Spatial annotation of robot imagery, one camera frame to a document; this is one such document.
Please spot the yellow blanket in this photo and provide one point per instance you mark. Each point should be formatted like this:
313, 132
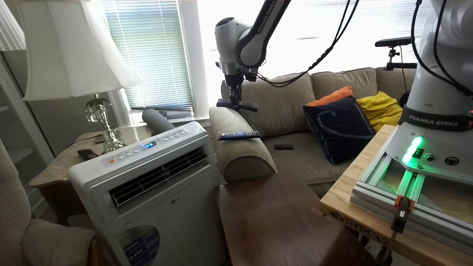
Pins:
381, 110

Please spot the black remote with white label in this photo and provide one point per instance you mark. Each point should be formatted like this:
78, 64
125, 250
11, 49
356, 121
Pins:
237, 105

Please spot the white window blinds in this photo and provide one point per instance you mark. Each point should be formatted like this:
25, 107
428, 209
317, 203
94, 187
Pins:
149, 36

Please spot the black camera tripod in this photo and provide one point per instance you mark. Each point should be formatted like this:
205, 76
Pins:
396, 45

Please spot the navy blue throw pillow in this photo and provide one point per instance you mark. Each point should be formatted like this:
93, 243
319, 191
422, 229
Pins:
342, 129

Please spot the light wooden robot table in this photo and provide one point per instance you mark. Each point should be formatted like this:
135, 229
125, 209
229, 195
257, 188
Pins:
412, 246

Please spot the dark wooden side table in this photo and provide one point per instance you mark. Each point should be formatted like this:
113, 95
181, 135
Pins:
277, 222

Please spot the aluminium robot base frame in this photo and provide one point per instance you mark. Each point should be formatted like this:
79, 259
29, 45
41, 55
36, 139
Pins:
444, 209

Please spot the beige armchair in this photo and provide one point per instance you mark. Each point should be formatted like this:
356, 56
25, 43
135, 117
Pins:
28, 241

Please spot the orange throw pillow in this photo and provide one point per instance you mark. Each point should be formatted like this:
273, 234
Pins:
335, 96

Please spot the black device on end table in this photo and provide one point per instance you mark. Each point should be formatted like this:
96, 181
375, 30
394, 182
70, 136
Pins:
88, 154

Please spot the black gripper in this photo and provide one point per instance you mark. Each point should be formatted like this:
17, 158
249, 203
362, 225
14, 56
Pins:
235, 77

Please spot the small black remote on seat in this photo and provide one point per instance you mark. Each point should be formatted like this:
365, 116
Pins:
282, 147

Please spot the white shade table lamp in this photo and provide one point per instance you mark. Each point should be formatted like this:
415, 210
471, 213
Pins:
70, 54

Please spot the beige fabric sofa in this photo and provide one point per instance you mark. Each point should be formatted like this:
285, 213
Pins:
280, 119

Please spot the black remote on armrest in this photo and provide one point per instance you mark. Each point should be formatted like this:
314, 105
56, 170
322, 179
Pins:
239, 136

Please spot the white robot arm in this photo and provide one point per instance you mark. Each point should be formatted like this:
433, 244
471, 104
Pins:
436, 129

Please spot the orange black clamp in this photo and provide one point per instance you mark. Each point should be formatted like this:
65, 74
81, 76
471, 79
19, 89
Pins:
403, 209

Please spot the white portable air conditioner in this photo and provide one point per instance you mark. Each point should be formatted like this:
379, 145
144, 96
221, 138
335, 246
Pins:
153, 201

